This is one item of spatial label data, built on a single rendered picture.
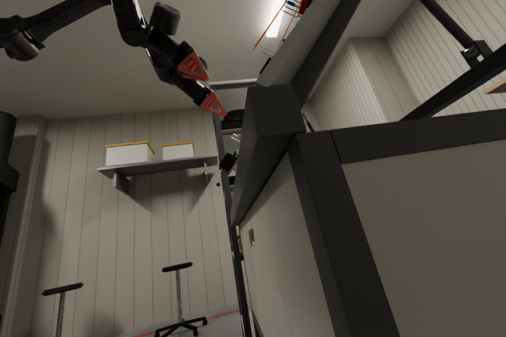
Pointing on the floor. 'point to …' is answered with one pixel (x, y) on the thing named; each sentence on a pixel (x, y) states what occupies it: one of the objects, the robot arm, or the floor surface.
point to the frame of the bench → (486, 127)
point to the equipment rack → (239, 94)
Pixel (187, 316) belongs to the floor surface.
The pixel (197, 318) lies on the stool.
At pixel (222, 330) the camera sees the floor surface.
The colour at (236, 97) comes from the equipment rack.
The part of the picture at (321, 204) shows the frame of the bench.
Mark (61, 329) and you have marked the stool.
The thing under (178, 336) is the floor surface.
